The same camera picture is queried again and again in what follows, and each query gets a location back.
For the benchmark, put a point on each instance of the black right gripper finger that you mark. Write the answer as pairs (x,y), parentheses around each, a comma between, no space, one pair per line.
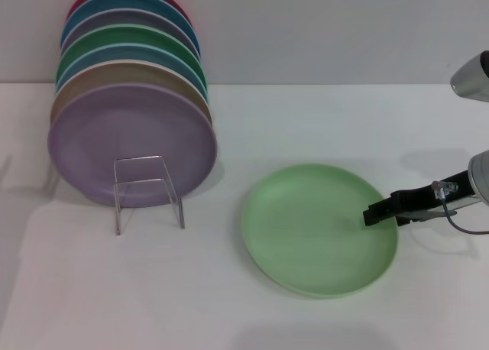
(407,219)
(380,213)

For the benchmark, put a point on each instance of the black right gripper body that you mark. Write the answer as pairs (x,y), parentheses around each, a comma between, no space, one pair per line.
(424,195)

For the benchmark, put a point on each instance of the light green plate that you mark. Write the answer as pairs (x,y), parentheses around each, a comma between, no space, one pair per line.
(313,231)

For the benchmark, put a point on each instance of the clear acrylic plate rack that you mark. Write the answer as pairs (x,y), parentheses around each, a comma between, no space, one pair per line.
(168,189)

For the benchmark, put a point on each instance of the purple plate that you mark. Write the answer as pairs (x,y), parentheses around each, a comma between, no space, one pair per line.
(114,128)

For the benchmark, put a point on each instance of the beige plate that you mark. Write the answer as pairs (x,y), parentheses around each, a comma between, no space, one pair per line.
(114,75)

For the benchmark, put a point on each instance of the light blue plate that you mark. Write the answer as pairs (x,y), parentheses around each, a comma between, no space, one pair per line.
(114,54)

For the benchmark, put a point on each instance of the dark green plate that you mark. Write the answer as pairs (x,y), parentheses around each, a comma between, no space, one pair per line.
(114,34)

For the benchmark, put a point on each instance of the grey lavender plate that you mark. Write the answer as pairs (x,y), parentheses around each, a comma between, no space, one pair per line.
(114,19)

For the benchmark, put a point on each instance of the teal blue plate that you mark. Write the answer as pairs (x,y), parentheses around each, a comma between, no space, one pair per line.
(114,2)

